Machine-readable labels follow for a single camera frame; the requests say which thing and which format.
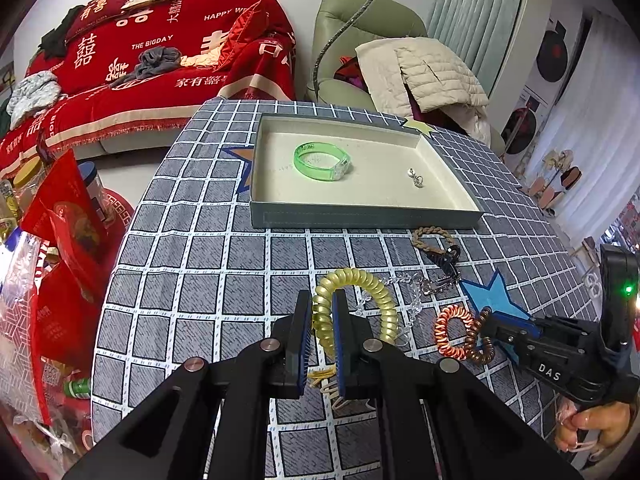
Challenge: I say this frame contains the beige down jacket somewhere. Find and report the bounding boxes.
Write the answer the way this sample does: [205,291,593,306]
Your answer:
[355,36,493,143]

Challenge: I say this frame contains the braided keychain with black clasp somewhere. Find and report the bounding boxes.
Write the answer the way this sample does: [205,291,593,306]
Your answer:
[411,226,462,281]

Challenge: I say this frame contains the black red round wall sticker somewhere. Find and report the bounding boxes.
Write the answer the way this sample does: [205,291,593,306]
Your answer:
[502,107,538,156]
[537,20,571,83]

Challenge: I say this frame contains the light grey garment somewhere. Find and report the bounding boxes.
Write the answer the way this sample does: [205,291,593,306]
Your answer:
[6,70,63,128]

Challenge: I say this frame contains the grey tray with beige lining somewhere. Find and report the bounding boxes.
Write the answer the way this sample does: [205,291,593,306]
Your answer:
[250,114,485,230]

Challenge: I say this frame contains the green translucent bangle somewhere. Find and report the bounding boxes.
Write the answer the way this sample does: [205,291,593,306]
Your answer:
[292,141,353,182]

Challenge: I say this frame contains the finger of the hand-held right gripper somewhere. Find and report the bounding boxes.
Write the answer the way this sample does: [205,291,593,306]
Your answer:
[481,310,550,345]
[500,332,546,367]

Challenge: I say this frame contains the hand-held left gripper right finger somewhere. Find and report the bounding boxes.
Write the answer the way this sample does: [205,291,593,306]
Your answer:
[332,290,583,480]

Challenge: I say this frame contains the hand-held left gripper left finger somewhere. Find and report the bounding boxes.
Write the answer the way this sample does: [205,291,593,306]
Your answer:
[62,290,313,480]

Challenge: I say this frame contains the red covered sofa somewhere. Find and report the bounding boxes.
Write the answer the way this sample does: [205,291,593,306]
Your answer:
[0,0,298,181]

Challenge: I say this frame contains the red printed cushion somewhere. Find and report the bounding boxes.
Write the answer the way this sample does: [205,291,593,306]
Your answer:
[62,0,153,43]

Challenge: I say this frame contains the yellow spiral hair tie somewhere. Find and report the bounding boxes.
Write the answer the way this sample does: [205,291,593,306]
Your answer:
[312,268,400,356]

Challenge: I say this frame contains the clear crystal bead chain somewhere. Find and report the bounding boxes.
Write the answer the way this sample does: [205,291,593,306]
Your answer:
[357,267,454,332]

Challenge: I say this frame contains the purple and red clothes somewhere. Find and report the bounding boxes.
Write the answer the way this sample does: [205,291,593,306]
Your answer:
[334,55,371,91]

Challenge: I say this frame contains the orange spiral hair tie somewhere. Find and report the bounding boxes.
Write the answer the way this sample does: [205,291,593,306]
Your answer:
[434,306,481,359]

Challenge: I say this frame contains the white curtain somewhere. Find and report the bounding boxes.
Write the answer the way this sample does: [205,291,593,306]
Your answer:
[520,10,640,251]

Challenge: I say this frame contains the pale green curtain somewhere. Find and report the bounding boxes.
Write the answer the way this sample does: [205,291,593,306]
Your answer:
[427,0,531,91]

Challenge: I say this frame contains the grey checked tablecloth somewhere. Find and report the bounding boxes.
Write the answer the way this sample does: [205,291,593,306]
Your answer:
[90,97,608,480]

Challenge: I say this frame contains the red satin cushion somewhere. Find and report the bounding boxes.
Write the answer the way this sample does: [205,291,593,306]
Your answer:
[216,0,296,73]

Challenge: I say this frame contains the clear plastic snack bag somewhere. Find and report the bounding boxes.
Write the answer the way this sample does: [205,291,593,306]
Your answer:
[0,230,96,461]

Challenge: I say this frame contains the green armchair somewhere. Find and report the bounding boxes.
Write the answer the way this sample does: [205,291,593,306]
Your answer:
[305,0,506,153]

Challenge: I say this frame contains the gooseneck phone holder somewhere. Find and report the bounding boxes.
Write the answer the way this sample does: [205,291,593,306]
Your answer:
[311,0,406,92]

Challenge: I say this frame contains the jar with blue lid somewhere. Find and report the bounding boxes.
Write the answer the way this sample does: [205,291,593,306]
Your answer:
[77,161,108,221]

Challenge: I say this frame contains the brown spiral hair tie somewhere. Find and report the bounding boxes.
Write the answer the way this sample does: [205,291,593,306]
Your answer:
[464,307,497,366]

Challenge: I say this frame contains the person's right hand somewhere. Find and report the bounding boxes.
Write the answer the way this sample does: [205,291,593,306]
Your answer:
[555,400,633,466]

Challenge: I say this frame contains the dark garment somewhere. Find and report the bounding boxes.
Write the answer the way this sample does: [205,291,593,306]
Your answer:
[39,5,86,58]

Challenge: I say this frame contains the red snack bag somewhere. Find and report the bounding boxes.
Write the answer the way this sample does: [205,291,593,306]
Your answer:
[20,149,108,301]

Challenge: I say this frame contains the jar with yellow lid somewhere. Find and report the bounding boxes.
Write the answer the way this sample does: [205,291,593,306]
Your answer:
[12,157,53,196]

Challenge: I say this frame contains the red patterned round stool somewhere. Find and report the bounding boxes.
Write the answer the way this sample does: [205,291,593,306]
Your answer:
[100,187,133,241]

